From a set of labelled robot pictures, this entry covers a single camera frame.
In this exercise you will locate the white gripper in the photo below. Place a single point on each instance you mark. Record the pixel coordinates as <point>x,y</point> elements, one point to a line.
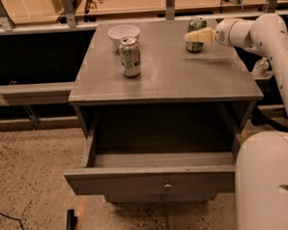
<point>223,32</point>

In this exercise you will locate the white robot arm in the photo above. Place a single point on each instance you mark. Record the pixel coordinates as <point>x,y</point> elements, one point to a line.
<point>261,173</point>

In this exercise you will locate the white and green soda can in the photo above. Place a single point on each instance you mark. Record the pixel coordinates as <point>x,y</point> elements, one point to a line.
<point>130,56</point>

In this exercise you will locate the open grey top drawer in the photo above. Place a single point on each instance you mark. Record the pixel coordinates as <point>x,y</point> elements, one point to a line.
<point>132,152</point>

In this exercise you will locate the clear plastic bottle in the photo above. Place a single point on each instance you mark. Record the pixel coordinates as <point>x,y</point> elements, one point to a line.
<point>260,68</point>

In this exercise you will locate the white bowl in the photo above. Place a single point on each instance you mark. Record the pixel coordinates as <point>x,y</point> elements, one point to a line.
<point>118,32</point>

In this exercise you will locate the black office chair base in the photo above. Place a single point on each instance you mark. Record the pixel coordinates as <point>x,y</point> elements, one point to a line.
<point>275,118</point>

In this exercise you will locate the grey wooden cabinet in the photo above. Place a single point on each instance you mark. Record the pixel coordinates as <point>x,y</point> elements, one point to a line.
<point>170,74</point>

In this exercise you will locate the black bar on floor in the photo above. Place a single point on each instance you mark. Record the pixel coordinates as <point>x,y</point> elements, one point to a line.
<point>71,220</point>

